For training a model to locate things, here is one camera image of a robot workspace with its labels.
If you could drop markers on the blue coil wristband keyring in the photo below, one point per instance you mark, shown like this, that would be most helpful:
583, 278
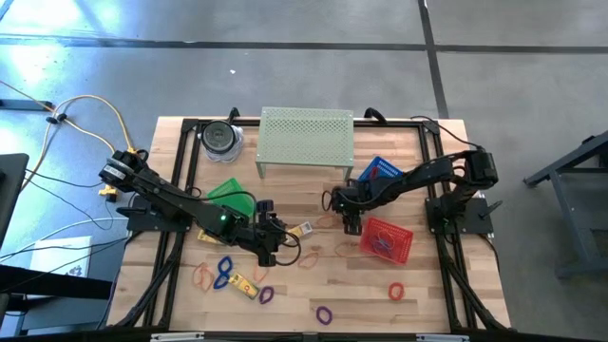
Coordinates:
216, 285
219, 265

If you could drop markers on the black curved bracket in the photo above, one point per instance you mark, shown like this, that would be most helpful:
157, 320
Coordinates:
375, 114
233, 115

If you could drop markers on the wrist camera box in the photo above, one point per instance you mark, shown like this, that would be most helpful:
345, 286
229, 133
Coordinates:
264, 207
338, 202

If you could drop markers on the white round bin black rim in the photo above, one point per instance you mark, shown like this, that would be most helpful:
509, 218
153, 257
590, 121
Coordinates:
218, 137

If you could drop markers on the white printed box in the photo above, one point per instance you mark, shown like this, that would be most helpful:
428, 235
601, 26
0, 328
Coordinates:
57, 256

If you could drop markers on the black aluminium table frame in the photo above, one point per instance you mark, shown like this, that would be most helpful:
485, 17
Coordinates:
404, 124

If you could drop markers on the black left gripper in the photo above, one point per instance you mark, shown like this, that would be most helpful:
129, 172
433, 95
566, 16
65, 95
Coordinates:
271, 230

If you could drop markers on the clear round lidded container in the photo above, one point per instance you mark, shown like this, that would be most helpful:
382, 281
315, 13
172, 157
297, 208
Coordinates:
240, 142

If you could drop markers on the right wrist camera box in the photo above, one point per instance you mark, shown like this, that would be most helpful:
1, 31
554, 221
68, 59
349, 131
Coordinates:
338, 202

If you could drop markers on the red plastic basket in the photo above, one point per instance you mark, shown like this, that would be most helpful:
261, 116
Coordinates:
399, 252

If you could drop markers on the dark grey cart frame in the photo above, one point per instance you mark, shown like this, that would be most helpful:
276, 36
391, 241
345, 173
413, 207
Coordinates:
572, 228

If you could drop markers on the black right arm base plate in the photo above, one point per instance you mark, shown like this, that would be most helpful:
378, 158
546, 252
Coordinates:
475, 221

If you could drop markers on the yellow crayon box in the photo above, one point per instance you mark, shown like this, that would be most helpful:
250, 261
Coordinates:
304, 229
205, 236

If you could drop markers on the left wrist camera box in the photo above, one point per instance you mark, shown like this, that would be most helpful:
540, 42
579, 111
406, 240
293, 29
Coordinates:
264, 207

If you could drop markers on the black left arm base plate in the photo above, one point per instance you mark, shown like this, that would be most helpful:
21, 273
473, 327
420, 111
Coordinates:
142, 221

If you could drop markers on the black desk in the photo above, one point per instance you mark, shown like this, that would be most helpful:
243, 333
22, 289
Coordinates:
12, 199

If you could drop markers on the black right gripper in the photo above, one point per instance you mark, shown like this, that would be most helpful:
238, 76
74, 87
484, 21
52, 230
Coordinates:
356, 199

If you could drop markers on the silver table edge bracket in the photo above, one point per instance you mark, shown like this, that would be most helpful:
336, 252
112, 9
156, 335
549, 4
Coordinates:
178, 337
442, 338

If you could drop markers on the yellow clip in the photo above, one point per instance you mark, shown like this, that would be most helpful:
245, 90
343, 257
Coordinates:
243, 285

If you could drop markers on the green perforated metal shelf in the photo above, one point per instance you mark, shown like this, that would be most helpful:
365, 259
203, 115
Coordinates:
304, 135

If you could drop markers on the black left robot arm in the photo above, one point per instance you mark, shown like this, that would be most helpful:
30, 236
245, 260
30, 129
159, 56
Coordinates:
166, 195

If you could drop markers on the orange-red coil wristband keyring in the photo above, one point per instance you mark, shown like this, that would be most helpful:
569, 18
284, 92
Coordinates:
374, 172
390, 291

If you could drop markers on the green plastic basket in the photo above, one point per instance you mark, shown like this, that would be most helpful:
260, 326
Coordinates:
233, 195

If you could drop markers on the black floor bar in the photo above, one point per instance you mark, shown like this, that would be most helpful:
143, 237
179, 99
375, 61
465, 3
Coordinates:
24, 105

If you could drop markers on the black beam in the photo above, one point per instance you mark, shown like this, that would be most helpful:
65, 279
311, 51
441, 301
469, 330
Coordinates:
47, 285

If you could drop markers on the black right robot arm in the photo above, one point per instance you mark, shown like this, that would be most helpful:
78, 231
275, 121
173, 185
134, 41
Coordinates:
427, 173

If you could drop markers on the blue plastic basket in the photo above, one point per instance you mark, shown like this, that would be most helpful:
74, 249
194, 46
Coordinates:
382, 166

